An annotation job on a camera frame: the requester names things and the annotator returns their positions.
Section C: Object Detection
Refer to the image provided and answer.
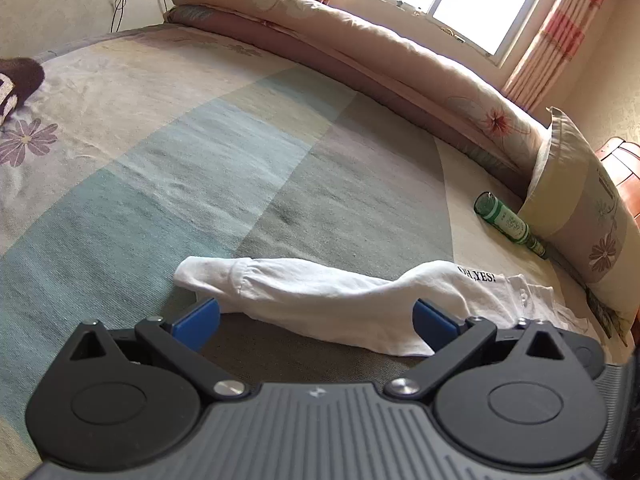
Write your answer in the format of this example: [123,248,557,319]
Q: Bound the person's grey trousers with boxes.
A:
[590,364,632,480]

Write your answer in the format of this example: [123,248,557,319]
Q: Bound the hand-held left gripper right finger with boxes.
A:
[384,298,572,402]

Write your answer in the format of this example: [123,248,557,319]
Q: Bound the folded pink floral quilt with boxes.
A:
[162,0,551,176]

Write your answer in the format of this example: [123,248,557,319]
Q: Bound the floral pillow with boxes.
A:
[520,106,640,346]

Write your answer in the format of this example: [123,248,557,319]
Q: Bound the brown slipper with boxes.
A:
[0,56,46,126]

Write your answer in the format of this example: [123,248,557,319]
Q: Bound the white printed t-shirt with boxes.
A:
[174,256,591,358]

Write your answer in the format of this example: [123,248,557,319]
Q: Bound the green glass bottle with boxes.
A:
[474,191,550,260]

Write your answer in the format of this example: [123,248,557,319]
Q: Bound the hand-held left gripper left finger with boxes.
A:
[67,296,251,402]

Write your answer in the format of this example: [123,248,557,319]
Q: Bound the wooden headboard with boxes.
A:
[595,137,640,221]

